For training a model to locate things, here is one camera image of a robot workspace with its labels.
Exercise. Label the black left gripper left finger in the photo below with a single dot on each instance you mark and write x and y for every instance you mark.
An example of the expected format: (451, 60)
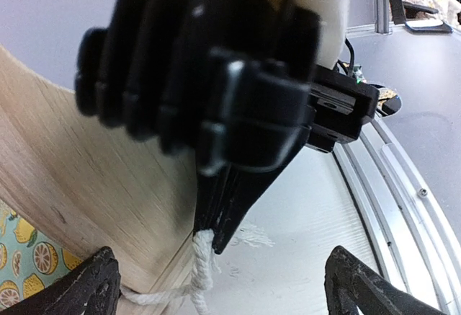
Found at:
(91, 288)

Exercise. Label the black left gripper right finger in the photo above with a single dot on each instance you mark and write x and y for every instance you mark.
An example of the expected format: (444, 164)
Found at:
(353, 288)

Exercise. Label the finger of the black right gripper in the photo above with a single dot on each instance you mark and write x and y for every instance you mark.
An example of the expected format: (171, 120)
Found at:
(223, 200)

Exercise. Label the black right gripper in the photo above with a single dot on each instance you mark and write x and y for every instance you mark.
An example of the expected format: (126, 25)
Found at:
(235, 80)

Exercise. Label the lemon print bed cushion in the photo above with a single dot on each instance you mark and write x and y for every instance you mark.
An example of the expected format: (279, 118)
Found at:
(38, 250)

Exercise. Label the wooden pet bed frame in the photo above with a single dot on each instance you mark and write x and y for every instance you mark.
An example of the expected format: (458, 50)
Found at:
(52, 156)

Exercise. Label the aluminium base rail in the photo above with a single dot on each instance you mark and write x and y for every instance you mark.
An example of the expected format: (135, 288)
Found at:
(415, 247)

